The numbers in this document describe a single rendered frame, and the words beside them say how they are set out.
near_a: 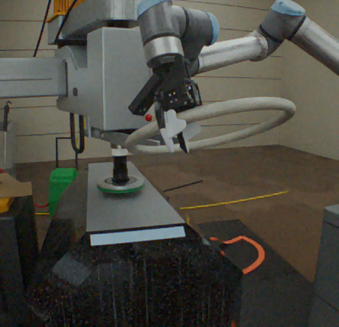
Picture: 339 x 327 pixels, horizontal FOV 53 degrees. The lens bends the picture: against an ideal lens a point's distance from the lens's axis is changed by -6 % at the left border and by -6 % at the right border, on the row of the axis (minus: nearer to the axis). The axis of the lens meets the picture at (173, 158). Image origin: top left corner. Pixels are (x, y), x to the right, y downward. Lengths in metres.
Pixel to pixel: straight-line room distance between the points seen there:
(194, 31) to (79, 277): 0.85
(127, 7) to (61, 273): 1.03
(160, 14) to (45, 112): 5.82
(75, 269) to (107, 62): 0.80
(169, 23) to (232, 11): 6.92
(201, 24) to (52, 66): 1.29
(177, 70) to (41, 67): 1.34
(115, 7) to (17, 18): 5.27
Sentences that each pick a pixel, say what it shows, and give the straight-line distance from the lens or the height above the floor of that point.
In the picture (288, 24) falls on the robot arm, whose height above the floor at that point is 1.59.
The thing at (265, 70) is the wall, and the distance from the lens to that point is 8.08.
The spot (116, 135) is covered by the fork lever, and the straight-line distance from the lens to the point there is 1.47.
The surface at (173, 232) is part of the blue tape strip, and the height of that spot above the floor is 0.85.
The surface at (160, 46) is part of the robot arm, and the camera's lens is 0.81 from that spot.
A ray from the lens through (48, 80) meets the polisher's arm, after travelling 2.07.
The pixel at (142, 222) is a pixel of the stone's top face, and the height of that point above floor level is 0.87.
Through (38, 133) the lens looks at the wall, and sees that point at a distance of 6.63.
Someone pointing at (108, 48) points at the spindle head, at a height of 1.50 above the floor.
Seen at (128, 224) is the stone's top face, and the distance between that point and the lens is 1.29.
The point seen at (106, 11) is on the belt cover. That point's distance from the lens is 1.49.
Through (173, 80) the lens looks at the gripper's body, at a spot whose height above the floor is 1.37.
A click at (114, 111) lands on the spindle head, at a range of 1.47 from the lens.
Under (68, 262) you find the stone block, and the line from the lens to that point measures 1.28.
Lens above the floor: 1.36
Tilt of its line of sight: 12 degrees down
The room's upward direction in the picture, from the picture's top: straight up
